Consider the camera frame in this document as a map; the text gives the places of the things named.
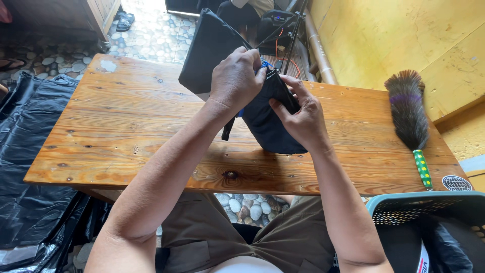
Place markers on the person's right hand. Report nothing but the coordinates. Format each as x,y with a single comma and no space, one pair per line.
305,119

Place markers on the person's left hand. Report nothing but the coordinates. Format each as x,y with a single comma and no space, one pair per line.
232,81

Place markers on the black fabric pouch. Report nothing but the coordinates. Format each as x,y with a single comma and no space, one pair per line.
267,125

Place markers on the large black fabric bag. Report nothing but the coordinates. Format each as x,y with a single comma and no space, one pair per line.
208,53

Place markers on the black device case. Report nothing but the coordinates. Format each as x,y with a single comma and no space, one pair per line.
274,28

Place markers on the brown cardboard tube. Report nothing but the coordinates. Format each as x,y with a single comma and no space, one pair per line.
318,49

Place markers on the black tripod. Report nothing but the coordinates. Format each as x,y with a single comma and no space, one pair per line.
290,36

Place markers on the black sandals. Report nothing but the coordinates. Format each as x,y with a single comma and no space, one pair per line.
125,21

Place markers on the person's brown trousers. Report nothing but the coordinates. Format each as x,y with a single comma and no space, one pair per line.
212,231

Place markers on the teal plastic basket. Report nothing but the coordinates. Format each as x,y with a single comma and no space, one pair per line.
428,206

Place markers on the person's white shirt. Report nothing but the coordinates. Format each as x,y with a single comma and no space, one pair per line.
246,265

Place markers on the round globe sticker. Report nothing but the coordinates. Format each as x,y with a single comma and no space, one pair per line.
457,183

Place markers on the wooden cabinet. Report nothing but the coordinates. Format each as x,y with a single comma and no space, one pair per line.
60,17

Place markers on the black plastic bag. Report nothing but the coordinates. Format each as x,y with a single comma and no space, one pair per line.
439,246

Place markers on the brown slipper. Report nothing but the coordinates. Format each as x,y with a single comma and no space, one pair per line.
11,63

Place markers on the black plastic sheet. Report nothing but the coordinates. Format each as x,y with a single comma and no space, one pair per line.
26,170

